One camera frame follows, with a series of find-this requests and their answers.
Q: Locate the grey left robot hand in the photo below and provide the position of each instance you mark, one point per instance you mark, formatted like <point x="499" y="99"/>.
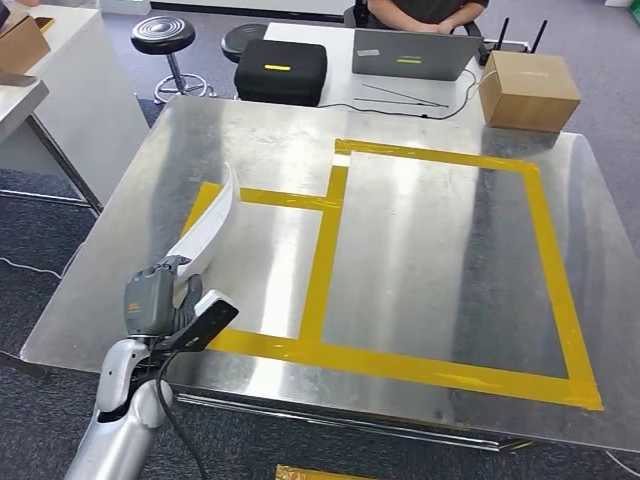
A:
<point x="147" y="301"/>

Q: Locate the white curved plastic part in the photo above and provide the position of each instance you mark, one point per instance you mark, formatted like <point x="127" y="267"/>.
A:
<point x="210" y="232"/>

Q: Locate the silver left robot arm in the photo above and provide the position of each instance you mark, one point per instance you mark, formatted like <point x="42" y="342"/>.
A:
<point x="115" y="437"/>

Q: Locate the white cabinet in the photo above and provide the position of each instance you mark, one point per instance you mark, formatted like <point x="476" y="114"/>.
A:
<point x="90" y="99"/>

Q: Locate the black round stool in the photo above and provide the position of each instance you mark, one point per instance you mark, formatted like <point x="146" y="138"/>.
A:
<point x="240" y="40"/>
<point x="162" y="34"/>

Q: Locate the black hard case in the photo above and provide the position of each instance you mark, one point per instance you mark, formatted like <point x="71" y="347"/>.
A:
<point x="300" y="86"/>

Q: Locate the brown cardboard box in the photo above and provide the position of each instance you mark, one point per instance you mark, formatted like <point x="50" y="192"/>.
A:
<point x="20" y="46"/>
<point x="530" y="93"/>

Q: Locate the white desk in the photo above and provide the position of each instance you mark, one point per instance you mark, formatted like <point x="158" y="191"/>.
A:
<point x="340" y="66"/>

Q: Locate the grey laptop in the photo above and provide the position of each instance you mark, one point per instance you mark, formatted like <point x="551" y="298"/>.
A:
<point x="440" y="60"/>

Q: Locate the person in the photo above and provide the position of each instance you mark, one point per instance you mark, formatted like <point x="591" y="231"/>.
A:
<point x="425" y="10"/>

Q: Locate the black router with antennas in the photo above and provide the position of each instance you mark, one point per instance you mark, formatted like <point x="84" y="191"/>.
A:
<point x="501" y="36"/>

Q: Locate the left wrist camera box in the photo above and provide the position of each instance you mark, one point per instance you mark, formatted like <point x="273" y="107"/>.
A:
<point x="210" y="321"/>

